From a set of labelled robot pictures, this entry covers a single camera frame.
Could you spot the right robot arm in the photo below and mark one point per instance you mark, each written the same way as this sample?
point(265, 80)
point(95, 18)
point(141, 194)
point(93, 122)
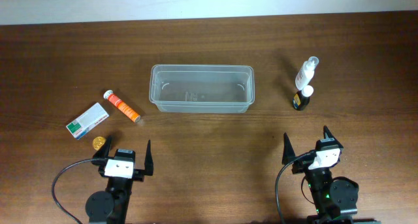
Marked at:
point(335, 199)

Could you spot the white green medicine box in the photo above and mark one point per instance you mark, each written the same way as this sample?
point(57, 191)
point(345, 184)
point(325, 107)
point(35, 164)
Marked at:
point(87, 121)

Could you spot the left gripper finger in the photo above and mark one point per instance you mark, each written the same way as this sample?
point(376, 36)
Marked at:
point(148, 162)
point(100, 157)

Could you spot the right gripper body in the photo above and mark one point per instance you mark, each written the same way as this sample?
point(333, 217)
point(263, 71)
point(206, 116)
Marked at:
point(302, 165)

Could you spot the clear plastic container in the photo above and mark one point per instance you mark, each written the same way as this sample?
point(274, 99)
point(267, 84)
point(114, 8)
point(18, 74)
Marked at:
point(213, 89)

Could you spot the gold foil coin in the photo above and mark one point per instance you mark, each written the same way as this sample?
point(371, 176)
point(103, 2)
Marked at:
point(98, 142)

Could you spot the white spray bottle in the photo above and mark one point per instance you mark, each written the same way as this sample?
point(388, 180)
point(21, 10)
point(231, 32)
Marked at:
point(306, 72)

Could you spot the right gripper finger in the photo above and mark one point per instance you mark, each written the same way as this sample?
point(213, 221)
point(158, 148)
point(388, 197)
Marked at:
point(328, 136)
point(288, 151)

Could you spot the orange tablet tube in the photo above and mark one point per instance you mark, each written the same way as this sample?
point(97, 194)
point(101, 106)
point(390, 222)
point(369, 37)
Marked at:
point(123, 107)

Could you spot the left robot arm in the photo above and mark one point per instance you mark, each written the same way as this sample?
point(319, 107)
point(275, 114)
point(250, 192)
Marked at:
point(111, 205)

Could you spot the dark dropper bottle white cap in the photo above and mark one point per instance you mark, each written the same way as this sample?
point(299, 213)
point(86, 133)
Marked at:
point(302, 98)

